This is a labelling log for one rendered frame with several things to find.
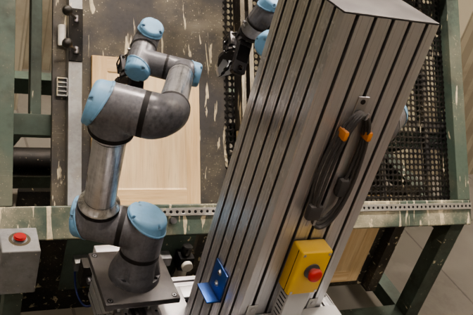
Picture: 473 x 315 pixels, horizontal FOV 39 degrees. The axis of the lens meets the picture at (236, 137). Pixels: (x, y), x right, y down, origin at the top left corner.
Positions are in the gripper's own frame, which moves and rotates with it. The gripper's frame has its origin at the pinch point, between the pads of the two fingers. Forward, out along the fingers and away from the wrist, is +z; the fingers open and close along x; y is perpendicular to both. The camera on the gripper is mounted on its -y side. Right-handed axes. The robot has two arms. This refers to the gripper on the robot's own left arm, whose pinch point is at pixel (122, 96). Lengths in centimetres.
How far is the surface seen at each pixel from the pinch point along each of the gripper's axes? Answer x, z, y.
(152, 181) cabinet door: -21.2, 38.0, -12.1
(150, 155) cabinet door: -20.7, 33.9, -3.1
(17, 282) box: 31, 36, -50
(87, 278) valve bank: 5, 46, -47
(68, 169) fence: 11.4, 34.3, -9.3
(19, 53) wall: -3, 191, 164
